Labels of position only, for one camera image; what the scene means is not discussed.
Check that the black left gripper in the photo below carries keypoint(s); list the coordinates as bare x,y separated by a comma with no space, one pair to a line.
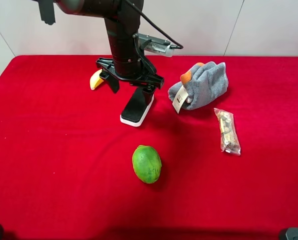
138,72

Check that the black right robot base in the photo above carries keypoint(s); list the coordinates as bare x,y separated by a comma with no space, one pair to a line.
290,233

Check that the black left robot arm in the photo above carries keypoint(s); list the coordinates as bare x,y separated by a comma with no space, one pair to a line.
122,21

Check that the black white board eraser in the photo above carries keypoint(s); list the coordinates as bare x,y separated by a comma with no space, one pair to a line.
135,110

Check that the yellow banana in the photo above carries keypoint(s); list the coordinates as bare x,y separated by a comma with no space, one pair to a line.
95,80

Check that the grey orange folded towel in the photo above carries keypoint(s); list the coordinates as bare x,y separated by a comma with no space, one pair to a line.
203,82

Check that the green mango fruit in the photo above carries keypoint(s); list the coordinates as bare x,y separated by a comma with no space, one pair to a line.
146,164

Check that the red velvet table cloth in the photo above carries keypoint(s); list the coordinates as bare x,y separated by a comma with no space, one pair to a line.
66,169

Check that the clear snack packet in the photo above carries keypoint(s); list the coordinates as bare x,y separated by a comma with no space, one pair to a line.
229,142

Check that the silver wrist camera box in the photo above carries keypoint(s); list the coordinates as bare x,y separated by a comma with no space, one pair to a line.
155,45

